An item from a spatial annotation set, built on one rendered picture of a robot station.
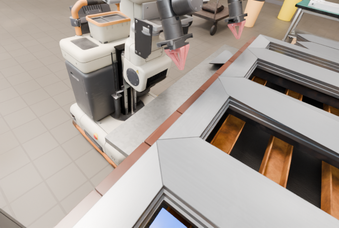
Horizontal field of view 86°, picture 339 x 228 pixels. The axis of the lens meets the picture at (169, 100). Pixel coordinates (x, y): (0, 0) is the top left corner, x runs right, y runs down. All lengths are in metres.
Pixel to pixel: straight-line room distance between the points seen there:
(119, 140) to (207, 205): 0.43
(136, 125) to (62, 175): 0.86
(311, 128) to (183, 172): 0.49
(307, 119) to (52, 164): 1.54
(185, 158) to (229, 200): 0.14
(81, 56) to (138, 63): 0.30
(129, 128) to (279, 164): 0.62
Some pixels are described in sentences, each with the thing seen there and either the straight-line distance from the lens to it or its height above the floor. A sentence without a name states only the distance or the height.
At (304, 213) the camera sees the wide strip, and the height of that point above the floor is 0.86.
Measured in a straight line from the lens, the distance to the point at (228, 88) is 0.80.
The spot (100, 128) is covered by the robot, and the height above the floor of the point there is 0.28.
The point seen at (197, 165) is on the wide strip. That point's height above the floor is 0.86.
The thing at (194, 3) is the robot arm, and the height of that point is 1.19.
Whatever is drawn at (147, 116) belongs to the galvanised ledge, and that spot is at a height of 0.68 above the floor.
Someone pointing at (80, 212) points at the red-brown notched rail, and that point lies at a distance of 0.51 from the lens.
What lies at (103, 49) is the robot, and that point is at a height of 0.80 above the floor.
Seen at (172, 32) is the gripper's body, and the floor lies 1.10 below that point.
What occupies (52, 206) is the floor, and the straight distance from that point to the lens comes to 1.47.
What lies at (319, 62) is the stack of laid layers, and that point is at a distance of 1.49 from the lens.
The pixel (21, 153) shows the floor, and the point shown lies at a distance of 1.77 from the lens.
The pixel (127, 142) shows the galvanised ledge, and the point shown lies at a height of 0.68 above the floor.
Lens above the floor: 1.29
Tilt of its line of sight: 41 degrees down
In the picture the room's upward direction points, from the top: 9 degrees clockwise
